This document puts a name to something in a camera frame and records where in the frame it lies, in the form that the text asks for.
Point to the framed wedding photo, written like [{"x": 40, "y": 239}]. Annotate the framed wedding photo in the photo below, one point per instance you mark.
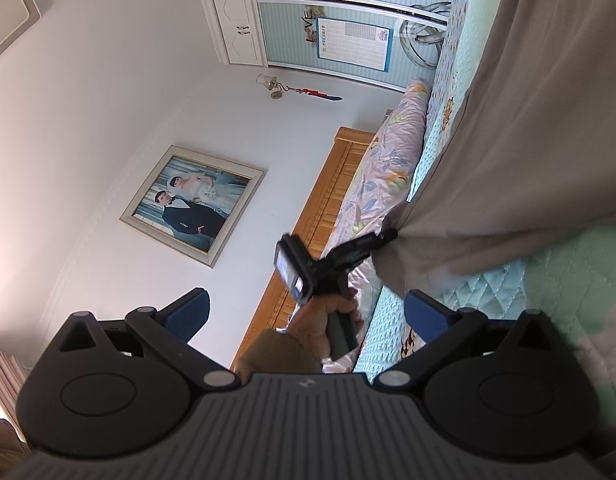
[{"x": 193, "y": 205}]

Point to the person's left forearm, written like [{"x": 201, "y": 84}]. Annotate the person's left forearm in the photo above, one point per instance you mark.
[{"x": 273, "y": 355}]

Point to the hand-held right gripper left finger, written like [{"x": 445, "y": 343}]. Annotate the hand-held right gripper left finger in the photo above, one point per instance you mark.
[{"x": 190, "y": 310}]

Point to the person's left hand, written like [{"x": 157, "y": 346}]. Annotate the person's left hand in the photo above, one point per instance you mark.
[{"x": 310, "y": 322}]

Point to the hanging wall ornament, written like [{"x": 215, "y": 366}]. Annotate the hanging wall ornament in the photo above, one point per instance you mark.
[{"x": 268, "y": 85}]

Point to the wooden headboard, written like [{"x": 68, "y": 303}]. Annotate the wooden headboard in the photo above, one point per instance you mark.
[{"x": 318, "y": 200}]

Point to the bee print quilted bedspread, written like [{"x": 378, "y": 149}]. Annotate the bee print quilted bedspread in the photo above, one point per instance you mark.
[{"x": 562, "y": 280}]

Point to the grey pants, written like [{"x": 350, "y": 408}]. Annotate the grey pants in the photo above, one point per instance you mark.
[{"x": 512, "y": 135}]

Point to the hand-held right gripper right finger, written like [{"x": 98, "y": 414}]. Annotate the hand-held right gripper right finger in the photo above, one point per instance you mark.
[{"x": 422, "y": 317}]

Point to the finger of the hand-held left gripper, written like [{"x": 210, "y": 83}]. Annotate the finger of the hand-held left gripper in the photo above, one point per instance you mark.
[{"x": 385, "y": 236}]

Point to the white sliding door wardrobe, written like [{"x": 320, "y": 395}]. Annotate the white sliding door wardrobe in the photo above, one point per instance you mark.
[{"x": 288, "y": 35}]

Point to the blue bordered wall chart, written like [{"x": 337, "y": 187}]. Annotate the blue bordered wall chart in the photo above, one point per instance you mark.
[{"x": 353, "y": 45}]

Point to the pink curtain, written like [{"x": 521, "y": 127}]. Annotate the pink curtain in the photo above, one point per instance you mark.
[{"x": 8, "y": 390}]

